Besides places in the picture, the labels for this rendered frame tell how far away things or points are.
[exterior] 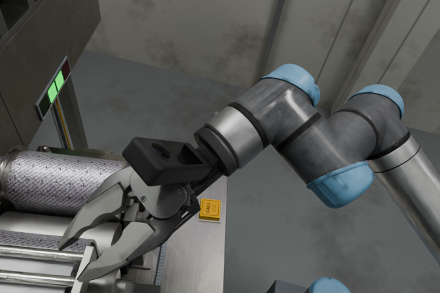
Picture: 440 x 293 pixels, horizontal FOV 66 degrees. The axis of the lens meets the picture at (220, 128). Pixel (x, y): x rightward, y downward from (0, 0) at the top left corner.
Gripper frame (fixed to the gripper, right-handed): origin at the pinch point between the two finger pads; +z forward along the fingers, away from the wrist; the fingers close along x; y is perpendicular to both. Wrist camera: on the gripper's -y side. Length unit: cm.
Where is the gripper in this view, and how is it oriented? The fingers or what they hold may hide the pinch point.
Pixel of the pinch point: (76, 255)
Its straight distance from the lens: 41.6
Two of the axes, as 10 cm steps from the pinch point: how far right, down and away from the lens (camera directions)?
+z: -7.6, 6.0, -2.6
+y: 0.2, 4.2, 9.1
